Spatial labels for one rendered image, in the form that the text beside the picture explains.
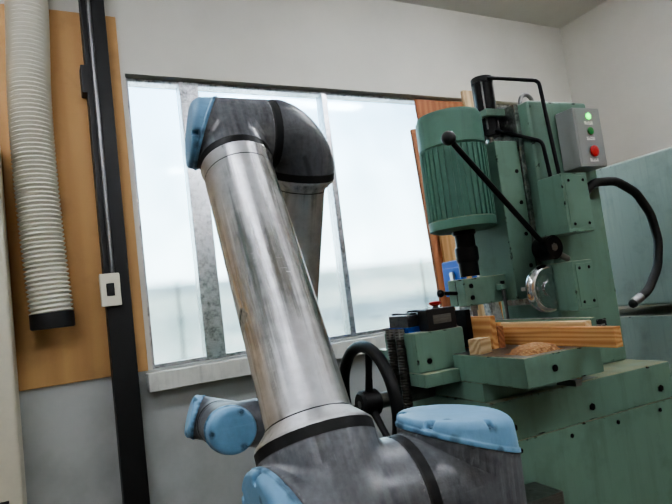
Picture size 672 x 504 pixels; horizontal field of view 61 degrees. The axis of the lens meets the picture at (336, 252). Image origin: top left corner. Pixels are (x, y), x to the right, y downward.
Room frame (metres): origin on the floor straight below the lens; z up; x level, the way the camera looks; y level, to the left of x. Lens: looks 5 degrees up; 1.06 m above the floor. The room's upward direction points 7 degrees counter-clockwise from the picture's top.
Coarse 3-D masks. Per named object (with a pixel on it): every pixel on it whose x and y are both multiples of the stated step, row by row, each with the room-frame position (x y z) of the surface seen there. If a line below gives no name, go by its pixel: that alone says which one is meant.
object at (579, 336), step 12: (504, 336) 1.38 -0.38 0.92; (516, 336) 1.34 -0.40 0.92; (528, 336) 1.31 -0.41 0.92; (540, 336) 1.28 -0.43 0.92; (552, 336) 1.24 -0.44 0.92; (564, 336) 1.21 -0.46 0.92; (576, 336) 1.18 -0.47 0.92; (588, 336) 1.16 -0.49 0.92; (600, 336) 1.13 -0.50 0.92; (612, 336) 1.10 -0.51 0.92
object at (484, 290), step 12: (492, 276) 1.47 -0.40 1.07; (504, 276) 1.49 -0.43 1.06; (456, 288) 1.46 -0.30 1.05; (468, 288) 1.44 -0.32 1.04; (480, 288) 1.45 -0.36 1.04; (492, 288) 1.47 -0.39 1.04; (456, 300) 1.47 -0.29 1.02; (468, 300) 1.44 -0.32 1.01; (480, 300) 1.45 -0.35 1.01; (492, 300) 1.47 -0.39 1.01
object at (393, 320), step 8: (424, 312) 1.30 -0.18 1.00; (432, 312) 1.30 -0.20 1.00; (440, 312) 1.31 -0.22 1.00; (448, 312) 1.32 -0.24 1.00; (392, 320) 1.38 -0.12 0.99; (400, 320) 1.35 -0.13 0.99; (408, 320) 1.32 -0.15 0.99; (416, 320) 1.33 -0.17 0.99; (424, 320) 1.31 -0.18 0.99; (432, 320) 1.30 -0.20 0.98; (440, 320) 1.31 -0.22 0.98; (448, 320) 1.32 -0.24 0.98; (392, 328) 1.38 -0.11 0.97; (400, 328) 1.35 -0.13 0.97; (408, 328) 1.32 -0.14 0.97; (416, 328) 1.33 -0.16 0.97; (424, 328) 1.31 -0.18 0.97; (432, 328) 1.30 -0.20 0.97; (440, 328) 1.31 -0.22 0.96
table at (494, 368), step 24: (456, 360) 1.31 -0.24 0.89; (480, 360) 1.23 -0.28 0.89; (504, 360) 1.16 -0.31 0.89; (528, 360) 1.12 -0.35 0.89; (552, 360) 1.14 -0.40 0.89; (576, 360) 1.17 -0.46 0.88; (600, 360) 1.20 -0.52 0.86; (432, 384) 1.27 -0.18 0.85; (504, 384) 1.17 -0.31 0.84; (528, 384) 1.11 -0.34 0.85
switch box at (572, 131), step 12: (576, 108) 1.45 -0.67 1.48; (588, 108) 1.47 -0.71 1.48; (564, 120) 1.47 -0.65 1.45; (576, 120) 1.45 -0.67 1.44; (588, 120) 1.47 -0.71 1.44; (564, 132) 1.48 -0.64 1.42; (576, 132) 1.45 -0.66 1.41; (600, 132) 1.48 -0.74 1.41; (564, 144) 1.48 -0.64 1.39; (576, 144) 1.45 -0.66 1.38; (588, 144) 1.46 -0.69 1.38; (600, 144) 1.48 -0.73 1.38; (564, 156) 1.49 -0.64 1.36; (576, 156) 1.46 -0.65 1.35; (588, 156) 1.46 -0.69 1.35; (600, 156) 1.48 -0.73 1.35; (564, 168) 1.50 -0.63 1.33; (576, 168) 1.47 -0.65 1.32; (588, 168) 1.49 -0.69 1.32
